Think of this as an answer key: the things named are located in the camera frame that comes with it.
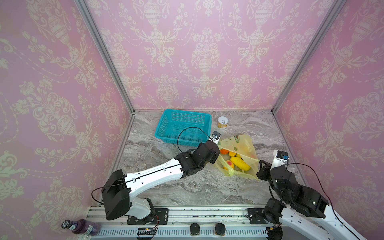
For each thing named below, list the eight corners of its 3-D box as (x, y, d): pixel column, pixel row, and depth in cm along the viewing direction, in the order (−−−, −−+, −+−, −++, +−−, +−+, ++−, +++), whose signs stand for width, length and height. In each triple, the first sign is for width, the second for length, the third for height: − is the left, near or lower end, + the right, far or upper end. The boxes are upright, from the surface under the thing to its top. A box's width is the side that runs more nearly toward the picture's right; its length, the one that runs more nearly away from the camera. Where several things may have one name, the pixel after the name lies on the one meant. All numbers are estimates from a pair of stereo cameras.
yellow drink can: (217, 128, 112) (218, 123, 107) (216, 121, 116) (217, 116, 112) (227, 128, 112) (228, 123, 107) (226, 121, 116) (227, 116, 112)
